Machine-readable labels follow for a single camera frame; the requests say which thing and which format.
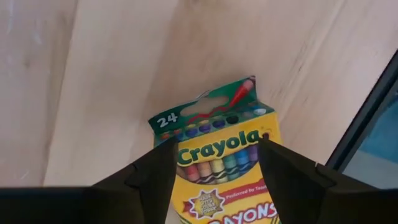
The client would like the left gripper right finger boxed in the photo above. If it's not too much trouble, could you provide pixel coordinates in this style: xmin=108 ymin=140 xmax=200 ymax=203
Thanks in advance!
xmin=258 ymin=138 xmax=398 ymax=224

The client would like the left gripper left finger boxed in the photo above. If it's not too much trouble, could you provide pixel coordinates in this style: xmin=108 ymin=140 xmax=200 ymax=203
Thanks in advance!
xmin=0 ymin=138 xmax=178 ymax=224

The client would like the yellow crayon box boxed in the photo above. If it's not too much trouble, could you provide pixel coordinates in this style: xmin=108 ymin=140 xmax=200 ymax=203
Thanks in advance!
xmin=148 ymin=75 xmax=282 ymax=224

